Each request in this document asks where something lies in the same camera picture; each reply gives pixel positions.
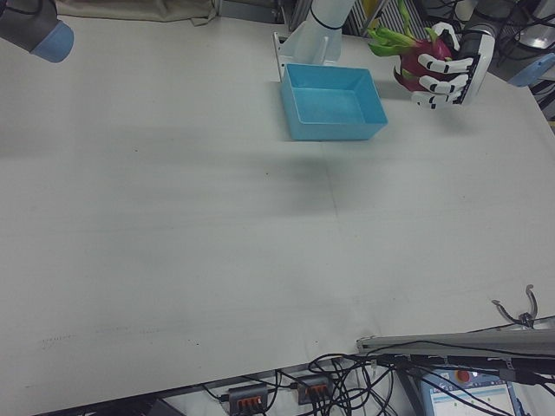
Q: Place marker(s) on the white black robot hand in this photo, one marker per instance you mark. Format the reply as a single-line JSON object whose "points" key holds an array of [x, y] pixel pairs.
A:
{"points": [[477, 65]]}

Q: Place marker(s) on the pink dragon fruit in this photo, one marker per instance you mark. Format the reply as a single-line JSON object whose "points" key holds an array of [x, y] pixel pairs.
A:
{"points": [[427, 43]]}

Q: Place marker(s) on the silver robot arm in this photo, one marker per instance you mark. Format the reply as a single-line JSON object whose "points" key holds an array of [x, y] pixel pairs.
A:
{"points": [[485, 15]]}

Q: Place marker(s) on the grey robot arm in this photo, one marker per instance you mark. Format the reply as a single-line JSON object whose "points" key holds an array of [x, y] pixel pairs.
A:
{"points": [[26, 26]]}

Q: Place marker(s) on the light blue plastic bin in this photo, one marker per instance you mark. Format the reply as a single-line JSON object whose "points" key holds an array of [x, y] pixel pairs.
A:
{"points": [[329, 132]]}

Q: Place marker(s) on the grey metal claw tool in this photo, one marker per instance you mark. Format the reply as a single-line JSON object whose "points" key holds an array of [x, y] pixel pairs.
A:
{"points": [[520, 318]]}

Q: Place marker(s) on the grey blue teach pendant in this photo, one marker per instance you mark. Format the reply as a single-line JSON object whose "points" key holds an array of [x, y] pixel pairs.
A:
{"points": [[468, 396]]}

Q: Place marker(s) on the beige cloth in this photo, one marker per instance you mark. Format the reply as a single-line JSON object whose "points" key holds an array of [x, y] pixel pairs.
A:
{"points": [[130, 11]]}

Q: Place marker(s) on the grey orange usb hub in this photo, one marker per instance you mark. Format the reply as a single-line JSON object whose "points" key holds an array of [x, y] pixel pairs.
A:
{"points": [[314, 385], [247, 394]]}

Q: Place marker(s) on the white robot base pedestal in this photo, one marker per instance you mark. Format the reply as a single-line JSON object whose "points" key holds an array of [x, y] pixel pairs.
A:
{"points": [[316, 39]]}

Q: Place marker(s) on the aluminium profile rail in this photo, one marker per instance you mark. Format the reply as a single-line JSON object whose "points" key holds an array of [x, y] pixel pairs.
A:
{"points": [[433, 342]]}

